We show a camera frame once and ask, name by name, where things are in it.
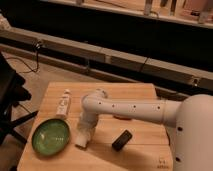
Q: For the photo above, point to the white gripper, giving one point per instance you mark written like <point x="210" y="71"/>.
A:
<point x="85" y="132"/>

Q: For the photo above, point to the white sponge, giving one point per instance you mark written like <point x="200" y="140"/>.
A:
<point x="82" y="140"/>

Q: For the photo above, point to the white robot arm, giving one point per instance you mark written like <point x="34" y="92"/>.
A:
<point x="192" y="118"/>

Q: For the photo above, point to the white tube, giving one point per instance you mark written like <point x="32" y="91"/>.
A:
<point x="64" y="105"/>

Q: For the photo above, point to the orange marker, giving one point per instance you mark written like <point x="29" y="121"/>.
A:
<point x="121" y="117"/>

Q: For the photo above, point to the black remote control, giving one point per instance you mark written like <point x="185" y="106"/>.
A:
<point x="122" y="140"/>

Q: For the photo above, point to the green bowl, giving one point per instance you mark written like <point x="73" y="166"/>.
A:
<point x="50" y="137"/>

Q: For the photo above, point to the black office chair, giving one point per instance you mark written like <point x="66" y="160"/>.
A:
<point x="11" y="93"/>

